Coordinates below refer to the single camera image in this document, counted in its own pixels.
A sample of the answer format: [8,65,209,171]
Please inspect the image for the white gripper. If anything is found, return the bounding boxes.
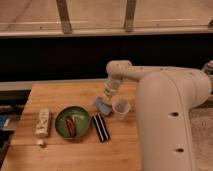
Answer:
[103,77,122,104]

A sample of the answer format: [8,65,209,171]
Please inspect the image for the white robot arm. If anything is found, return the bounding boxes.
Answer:
[104,60,212,171]

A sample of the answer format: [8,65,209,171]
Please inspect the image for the clear plastic cup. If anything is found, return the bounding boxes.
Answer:
[112,99,131,120]

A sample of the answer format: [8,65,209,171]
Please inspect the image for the black striped eraser block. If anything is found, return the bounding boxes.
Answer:
[92,114,110,142]

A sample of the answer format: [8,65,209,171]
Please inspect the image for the green bowl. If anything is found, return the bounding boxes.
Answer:
[54,106,91,140]

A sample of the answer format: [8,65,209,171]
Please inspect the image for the red brown food item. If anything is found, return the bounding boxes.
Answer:
[66,116,76,137]

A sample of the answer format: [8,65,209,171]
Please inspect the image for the white lying bottle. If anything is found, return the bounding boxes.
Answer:
[35,108,51,138]

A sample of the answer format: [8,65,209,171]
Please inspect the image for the small white bottle cap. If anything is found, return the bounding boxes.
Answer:
[37,139,45,147]

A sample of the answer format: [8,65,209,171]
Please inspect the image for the blue object at left edge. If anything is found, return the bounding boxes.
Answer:
[0,115,16,131]

